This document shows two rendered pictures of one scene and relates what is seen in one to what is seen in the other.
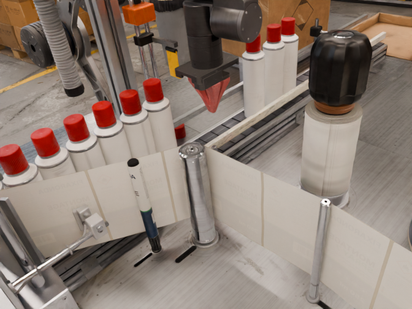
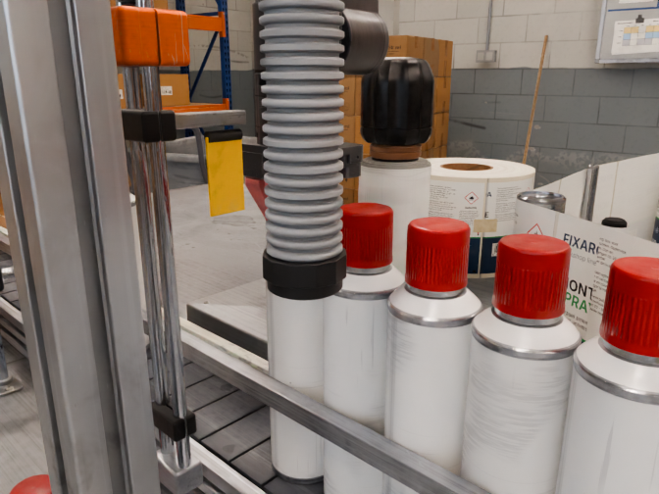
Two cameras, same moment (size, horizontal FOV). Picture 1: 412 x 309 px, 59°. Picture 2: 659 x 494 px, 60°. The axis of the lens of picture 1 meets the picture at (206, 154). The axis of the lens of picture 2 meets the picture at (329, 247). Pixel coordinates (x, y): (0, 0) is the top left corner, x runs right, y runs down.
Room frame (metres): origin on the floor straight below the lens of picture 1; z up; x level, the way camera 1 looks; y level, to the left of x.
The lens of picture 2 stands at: (0.64, 0.45, 1.16)
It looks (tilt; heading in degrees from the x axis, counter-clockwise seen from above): 17 degrees down; 263
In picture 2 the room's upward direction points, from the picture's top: straight up
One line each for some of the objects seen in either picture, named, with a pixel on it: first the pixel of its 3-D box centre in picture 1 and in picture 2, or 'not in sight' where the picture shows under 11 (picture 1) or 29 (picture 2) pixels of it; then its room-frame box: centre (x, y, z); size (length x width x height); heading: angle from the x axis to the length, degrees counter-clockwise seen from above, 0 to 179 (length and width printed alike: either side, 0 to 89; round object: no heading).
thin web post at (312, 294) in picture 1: (318, 255); (582, 248); (0.28, -0.12, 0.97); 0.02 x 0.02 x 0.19
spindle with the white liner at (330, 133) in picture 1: (331, 126); (393, 190); (0.48, -0.20, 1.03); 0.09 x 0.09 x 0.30
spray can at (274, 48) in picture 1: (273, 67); not in sight; (0.83, -0.19, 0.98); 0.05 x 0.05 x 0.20
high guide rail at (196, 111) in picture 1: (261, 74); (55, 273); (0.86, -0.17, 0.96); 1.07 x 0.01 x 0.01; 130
